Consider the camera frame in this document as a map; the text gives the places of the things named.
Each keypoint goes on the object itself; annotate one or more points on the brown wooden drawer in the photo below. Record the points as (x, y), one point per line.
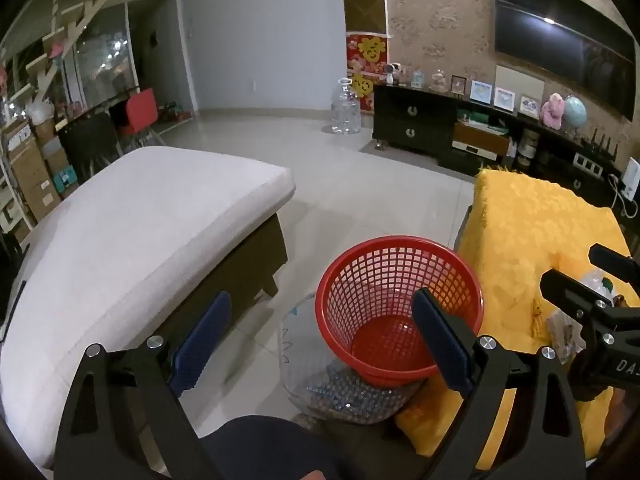
(480, 140)

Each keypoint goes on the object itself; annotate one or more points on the red chair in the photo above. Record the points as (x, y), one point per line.
(142, 110)

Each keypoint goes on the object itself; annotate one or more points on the white leaning board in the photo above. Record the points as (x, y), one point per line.
(520, 77)

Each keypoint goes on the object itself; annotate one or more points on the clear jug with bottle caps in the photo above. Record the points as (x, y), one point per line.
(325, 395)

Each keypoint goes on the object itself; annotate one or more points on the yellow tablecloth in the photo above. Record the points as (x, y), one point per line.
(525, 230)

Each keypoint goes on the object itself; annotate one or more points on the green flat item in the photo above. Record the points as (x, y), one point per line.
(480, 120)

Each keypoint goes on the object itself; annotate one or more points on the black router with antennas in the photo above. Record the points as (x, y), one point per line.
(597, 150)

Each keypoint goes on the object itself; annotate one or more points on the white plastic bag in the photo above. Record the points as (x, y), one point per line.
(39, 110)

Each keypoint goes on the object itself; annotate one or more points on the white power outlet strip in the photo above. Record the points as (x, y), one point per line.
(589, 164)

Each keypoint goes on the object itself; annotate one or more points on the red yellow wall poster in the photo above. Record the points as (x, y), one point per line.
(367, 60)

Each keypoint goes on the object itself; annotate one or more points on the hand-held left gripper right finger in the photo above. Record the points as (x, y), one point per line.
(440, 340)

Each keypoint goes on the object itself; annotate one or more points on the wooden ladder shelf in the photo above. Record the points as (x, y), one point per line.
(75, 15)

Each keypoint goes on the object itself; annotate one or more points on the small dark picture frame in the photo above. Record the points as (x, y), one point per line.
(459, 85)

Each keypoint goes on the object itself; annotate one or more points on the white wall device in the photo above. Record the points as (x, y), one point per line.
(631, 175)

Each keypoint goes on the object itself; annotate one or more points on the large clear water bottle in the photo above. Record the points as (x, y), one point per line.
(346, 110)

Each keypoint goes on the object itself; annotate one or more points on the small glass jar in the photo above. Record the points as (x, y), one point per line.
(418, 80)

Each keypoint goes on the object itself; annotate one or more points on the clear bottle with green cap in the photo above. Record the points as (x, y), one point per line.
(597, 280)

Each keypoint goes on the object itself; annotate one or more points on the small white picture frame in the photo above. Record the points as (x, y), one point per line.
(530, 106)

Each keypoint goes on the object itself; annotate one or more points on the pale blue globe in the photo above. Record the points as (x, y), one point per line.
(575, 112)

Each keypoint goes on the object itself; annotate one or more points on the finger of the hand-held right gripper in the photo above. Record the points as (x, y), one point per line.
(565, 287)
(612, 258)

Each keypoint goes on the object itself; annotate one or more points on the white camera robot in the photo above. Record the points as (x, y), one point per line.
(396, 74)

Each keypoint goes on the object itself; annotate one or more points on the teal box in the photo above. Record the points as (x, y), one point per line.
(66, 180)

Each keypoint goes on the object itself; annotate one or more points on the round glass jar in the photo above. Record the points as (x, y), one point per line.
(440, 81)

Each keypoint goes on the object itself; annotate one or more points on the white cushioned sofa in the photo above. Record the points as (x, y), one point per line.
(125, 240)

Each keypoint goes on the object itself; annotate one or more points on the black chair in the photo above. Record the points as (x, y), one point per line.
(90, 142)

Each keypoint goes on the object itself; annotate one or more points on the black television cabinet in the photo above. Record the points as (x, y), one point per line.
(400, 120)

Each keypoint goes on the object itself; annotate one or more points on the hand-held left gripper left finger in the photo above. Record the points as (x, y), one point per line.
(200, 345)

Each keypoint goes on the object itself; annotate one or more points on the person's leg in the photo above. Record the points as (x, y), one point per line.
(270, 445)

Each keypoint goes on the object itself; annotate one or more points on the blue picture frame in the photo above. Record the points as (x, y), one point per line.
(481, 92)

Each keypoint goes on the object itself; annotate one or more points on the pink plush toy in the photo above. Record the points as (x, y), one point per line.
(552, 110)

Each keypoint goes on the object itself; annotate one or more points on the red plastic mesh basket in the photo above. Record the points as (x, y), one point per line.
(380, 350)

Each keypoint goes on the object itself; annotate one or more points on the wall television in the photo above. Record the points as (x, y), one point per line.
(550, 35)

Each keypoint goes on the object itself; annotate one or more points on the stack of cardboard boxes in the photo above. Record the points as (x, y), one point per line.
(30, 170)

